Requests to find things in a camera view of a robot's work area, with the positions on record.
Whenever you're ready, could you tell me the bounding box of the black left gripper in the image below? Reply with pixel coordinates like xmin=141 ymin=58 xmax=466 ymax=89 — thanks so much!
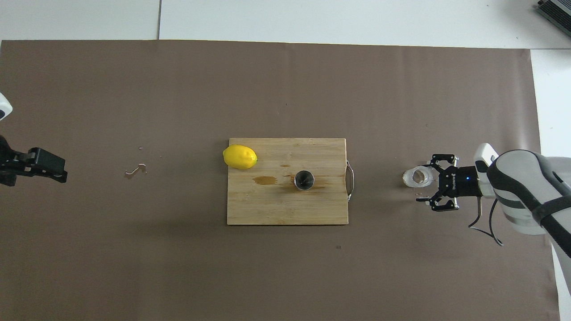
xmin=0 ymin=135 xmax=68 ymax=186

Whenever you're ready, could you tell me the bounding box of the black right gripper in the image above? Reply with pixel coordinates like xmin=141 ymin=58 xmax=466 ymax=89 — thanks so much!
xmin=416 ymin=154 xmax=483 ymax=212

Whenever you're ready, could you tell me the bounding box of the steel cocktail jigger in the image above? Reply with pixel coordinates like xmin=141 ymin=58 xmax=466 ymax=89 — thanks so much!
xmin=294 ymin=170 xmax=315 ymax=191

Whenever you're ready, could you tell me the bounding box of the brown paper table mat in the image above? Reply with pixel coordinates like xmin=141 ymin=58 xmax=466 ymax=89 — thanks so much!
xmin=0 ymin=39 xmax=560 ymax=321

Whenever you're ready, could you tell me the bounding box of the wooden cutting board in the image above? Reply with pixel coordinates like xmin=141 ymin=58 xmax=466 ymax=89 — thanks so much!
xmin=227 ymin=137 xmax=356 ymax=226

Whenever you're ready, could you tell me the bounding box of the yellow lemon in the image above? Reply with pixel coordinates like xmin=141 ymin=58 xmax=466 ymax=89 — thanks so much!
xmin=223 ymin=144 xmax=258 ymax=169

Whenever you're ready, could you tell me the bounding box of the grey ribbed metal device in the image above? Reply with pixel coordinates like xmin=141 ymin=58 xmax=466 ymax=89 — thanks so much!
xmin=535 ymin=0 xmax=571 ymax=37

